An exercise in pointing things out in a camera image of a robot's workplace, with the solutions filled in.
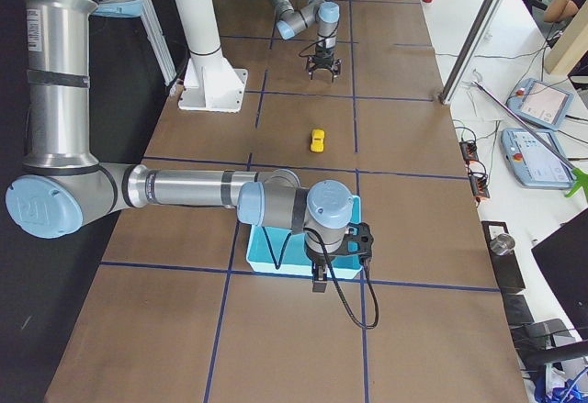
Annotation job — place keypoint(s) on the turquoise plastic bin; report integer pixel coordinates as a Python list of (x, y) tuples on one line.
[(295, 260)]

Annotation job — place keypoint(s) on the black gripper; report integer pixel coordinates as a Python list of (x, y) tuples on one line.
[(324, 55), (316, 254)]

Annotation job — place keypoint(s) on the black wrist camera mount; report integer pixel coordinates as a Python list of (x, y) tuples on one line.
[(358, 242)]

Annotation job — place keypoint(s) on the aluminium frame post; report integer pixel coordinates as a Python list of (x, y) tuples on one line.
[(478, 29)]

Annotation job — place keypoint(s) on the far teach pendant tablet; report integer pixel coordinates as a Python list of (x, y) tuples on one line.
[(541, 104)]

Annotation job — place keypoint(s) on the orange black connector strip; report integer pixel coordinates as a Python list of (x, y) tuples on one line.
[(476, 170)]

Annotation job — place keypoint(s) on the black laptop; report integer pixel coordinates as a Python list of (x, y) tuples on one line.
[(562, 259)]

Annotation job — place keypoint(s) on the white pedestal column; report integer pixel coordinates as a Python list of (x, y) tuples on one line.
[(210, 83)]

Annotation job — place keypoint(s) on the teach pendant tablet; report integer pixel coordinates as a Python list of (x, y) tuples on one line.
[(541, 104), (531, 164)]

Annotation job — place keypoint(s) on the yellow beetle toy car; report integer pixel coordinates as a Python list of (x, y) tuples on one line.
[(317, 141)]

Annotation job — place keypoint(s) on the near teach pendant tablet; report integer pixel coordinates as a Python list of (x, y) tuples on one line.
[(531, 164)]

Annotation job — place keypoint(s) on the metal cup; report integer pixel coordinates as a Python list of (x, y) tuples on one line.
[(502, 244)]

